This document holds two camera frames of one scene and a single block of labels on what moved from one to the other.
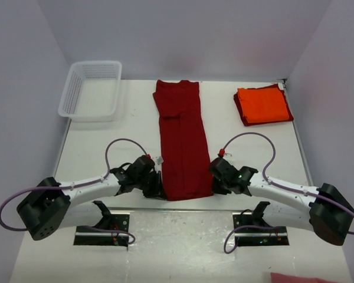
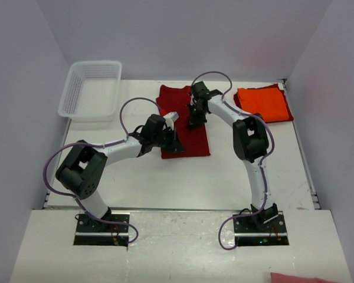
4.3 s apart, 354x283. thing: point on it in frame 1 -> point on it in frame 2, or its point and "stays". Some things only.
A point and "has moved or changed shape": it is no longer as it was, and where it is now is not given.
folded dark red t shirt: (238, 99) stays
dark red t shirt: (184, 152) has moved or changed shape
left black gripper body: (142, 181) -> (158, 139)
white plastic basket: (91, 91) stays
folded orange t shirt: (264, 104) stays
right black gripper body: (225, 183) -> (196, 105)
